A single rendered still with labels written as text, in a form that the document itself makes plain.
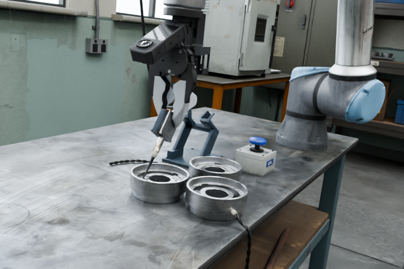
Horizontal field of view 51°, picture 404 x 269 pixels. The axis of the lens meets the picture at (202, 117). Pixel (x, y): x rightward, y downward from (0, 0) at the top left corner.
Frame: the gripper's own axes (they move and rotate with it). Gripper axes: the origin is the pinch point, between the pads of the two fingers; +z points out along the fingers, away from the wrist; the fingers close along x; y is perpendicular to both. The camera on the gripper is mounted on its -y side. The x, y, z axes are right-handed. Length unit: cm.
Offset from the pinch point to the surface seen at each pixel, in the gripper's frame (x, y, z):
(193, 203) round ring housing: -11.1, -7.4, 10.7
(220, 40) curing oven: 100, 209, -10
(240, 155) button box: -6.6, 19.9, 9.6
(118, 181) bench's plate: 7.5, -3.9, 13.0
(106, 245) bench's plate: -7.3, -23.3, 12.8
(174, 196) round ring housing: -6.4, -5.9, 11.4
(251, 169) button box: -9.8, 19.7, 12.0
